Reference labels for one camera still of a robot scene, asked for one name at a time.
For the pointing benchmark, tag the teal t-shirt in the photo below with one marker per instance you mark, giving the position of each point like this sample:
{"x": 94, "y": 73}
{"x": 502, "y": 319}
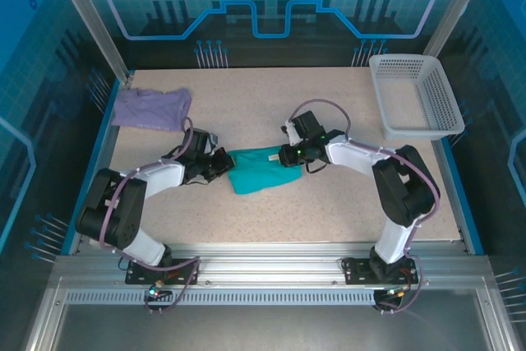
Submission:
{"x": 263, "y": 174}

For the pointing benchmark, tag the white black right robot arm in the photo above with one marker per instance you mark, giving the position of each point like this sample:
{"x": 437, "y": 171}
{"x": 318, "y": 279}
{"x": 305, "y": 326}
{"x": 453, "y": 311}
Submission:
{"x": 357, "y": 158}

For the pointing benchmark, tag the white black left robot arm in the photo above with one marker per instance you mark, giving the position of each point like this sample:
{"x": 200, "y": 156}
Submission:
{"x": 164, "y": 174}

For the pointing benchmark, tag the folded purple t-shirt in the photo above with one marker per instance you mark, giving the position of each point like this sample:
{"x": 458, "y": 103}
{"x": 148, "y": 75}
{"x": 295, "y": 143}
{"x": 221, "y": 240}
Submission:
{"x": 152, "y": 106}

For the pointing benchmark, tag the white perforated plastic basket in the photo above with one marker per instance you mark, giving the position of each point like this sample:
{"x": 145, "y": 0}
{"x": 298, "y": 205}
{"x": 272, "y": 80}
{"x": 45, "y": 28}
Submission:
{"x": 411, "y": 129}

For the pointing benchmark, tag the small lit connector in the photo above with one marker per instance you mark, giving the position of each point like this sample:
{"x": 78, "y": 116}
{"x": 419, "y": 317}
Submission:
{"x": 154, "y": 292}
{"x": 394, "y": 292}

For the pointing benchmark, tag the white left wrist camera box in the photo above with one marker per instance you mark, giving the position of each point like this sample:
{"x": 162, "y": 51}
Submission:
{"x": 212, "y": 139}

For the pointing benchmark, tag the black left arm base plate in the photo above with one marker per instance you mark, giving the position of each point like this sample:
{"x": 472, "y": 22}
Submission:
{"x": 185, "y": 271}

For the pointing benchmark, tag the aluminium mounting rail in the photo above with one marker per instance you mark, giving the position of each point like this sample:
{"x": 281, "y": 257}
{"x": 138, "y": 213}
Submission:
{"x": 267, "y": 264}

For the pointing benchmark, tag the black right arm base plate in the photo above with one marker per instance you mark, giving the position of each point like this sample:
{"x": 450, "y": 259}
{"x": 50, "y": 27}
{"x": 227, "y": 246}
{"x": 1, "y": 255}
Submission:
{"x": 357, "y": 271}

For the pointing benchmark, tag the aluminium frame post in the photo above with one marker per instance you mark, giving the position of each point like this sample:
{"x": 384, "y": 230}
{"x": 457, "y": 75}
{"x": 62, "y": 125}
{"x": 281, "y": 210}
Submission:
{"x": 88, "y": 22}
{"x": 456, "y": 10}

